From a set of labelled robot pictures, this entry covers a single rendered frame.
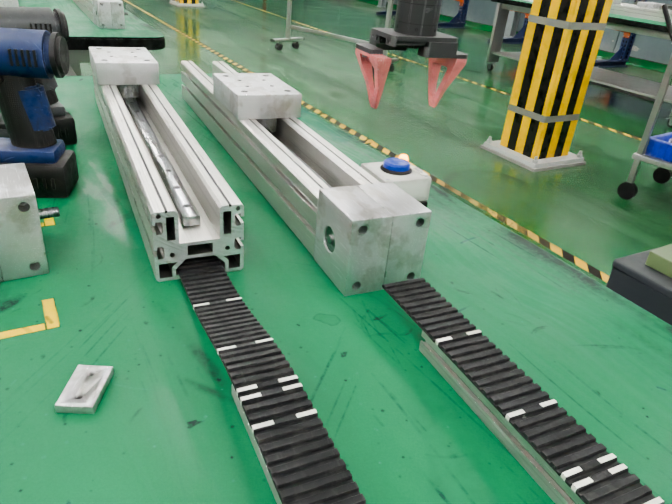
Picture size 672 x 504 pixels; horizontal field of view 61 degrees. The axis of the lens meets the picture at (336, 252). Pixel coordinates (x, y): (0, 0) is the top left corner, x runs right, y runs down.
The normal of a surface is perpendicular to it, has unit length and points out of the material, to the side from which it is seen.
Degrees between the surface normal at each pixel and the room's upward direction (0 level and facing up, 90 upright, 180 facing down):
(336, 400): 0
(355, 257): 90
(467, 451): 0
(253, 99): 90
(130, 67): 90
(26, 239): 90
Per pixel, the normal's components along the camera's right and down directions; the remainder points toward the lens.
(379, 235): 0.42, 0.47
